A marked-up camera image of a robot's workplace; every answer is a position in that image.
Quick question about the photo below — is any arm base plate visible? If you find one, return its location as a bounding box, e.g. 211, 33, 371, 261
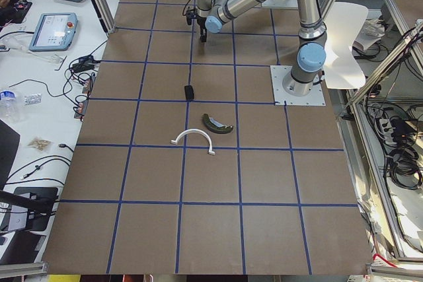
270, 65, 326, 106

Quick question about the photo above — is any white curved sheet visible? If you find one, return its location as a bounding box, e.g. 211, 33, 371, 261
323, 2, 368, 89

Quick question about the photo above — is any white curved plastic part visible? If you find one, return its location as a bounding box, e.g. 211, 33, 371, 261
170, 128, 215, 155

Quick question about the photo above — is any plastic water bottle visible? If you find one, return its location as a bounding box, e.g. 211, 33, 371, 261
1, 88, 24, 123

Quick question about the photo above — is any olive green brake shoe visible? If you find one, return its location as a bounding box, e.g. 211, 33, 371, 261
202, 114, 233, 134

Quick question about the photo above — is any black brake pad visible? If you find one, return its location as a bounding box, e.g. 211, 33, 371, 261
184, 85, 195, 101

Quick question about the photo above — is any near teach pendant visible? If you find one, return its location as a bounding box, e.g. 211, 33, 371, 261
29, 13, 78, 52

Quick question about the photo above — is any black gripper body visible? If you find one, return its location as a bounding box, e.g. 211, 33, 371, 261
184, 7, 206, 31

